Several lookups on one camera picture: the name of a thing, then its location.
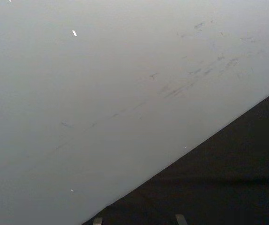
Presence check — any black table cloth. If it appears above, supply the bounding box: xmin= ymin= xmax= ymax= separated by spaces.
xmin=82 ymin=85 xmax=269 ymax=225

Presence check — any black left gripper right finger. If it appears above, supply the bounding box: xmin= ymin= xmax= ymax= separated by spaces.
xmin=175 ymin=214 xmax=188 ymax=225

